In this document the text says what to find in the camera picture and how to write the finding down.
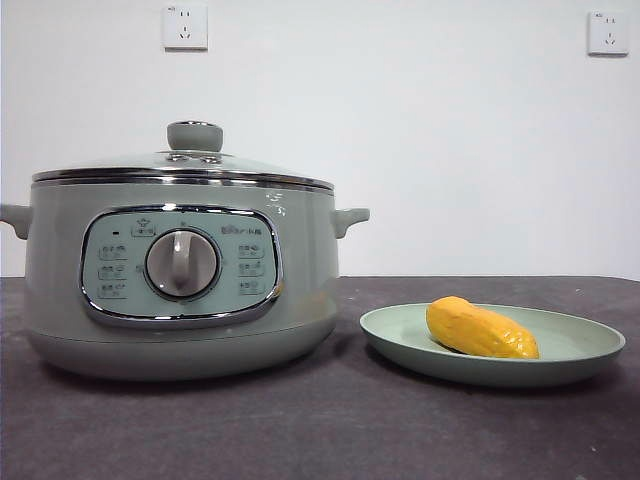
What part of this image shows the yellow corn cob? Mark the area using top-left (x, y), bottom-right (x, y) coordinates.
top-left (425, 295), bottom-right (541, 360)

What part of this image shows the white wall socket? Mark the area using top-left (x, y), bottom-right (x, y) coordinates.
top-left (587, 10), bottom-right (630, 57)
top-left (160, 4), bottom-right (209, 51)

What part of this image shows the glass lid with green knob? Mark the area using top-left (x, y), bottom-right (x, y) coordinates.
top-left (32, 119), bottom-right (335, 194)

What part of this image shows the pale green round plate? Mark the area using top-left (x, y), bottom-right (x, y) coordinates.
top-left (358, 300), bottom-right (626, 389)

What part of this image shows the pale green electric steamer pot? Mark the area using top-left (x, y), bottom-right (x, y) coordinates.
top-left (0, 180), bottom-right (371, 382)

